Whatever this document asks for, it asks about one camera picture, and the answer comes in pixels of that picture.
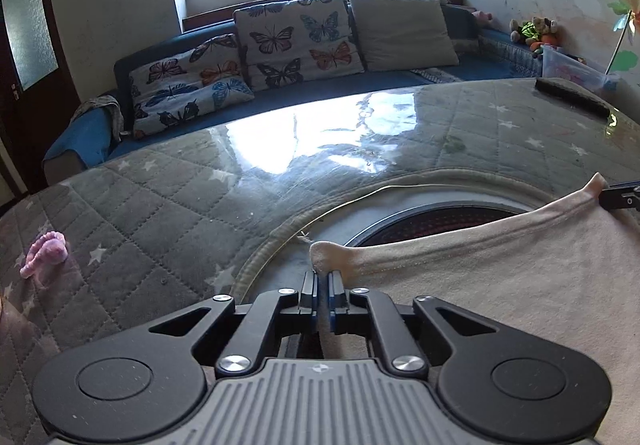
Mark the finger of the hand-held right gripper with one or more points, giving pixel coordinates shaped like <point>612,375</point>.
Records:
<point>622,197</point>

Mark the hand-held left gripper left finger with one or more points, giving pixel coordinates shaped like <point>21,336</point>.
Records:
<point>311,300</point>

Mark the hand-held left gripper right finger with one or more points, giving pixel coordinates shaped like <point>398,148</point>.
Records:
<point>337,297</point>

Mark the cream cloth garment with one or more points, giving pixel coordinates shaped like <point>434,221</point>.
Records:
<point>500,300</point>

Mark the black remote control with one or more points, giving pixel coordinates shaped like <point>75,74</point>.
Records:
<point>570,94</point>

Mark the round dark table hotplate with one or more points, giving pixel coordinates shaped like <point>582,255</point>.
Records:
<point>435,225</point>

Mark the clear plastic storage bin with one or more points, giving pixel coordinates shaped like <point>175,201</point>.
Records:
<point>575,67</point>

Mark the colourful pinwheel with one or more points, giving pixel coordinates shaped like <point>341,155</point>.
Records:
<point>625,25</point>

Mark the brown bear plush toy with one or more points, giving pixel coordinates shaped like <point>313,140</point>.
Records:
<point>535,30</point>

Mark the blue sofa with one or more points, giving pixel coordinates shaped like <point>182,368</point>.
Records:
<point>300,85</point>

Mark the patterned seat cloth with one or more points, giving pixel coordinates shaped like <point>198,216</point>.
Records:
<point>434,74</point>

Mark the small butterfly print cushion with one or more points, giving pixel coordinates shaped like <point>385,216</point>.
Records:
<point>187,90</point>

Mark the large butterfly print cushion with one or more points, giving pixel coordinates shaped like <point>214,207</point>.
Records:
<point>300,42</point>

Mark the pink seahorse toy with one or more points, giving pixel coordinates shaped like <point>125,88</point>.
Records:
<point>44,252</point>

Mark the plain beige cushion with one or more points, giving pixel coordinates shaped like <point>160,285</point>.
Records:
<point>402,30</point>

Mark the grey crumpled cloth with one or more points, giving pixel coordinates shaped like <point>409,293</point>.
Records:
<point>107,112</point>

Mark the dark wooden glass door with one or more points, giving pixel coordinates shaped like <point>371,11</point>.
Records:
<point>25,50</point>

